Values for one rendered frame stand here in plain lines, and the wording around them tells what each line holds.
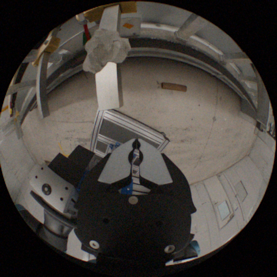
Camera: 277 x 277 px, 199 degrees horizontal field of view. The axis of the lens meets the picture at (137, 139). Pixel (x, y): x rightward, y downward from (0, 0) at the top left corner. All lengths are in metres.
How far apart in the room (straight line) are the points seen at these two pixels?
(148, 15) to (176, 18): 0.14
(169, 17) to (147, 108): 0.92
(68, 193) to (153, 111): 1.00
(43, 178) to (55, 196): 0.06
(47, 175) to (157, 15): 0.75
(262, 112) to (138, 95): 0.97
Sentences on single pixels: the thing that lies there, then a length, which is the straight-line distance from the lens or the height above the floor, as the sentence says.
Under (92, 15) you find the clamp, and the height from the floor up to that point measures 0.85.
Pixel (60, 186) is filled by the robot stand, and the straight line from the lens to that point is 0.26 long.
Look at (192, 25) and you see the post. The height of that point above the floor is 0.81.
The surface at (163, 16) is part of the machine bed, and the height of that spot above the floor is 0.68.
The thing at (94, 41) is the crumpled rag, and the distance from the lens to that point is 0.15.
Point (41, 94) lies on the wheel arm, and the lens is 0.32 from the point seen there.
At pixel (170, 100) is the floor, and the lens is 1.04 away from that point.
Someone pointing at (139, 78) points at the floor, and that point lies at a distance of 0.99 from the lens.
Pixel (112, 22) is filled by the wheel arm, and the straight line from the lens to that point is 0.18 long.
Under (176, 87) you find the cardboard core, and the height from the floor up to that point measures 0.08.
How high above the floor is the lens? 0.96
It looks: 60 degrees down
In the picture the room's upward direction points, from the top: 178 degrees counter-clockwise
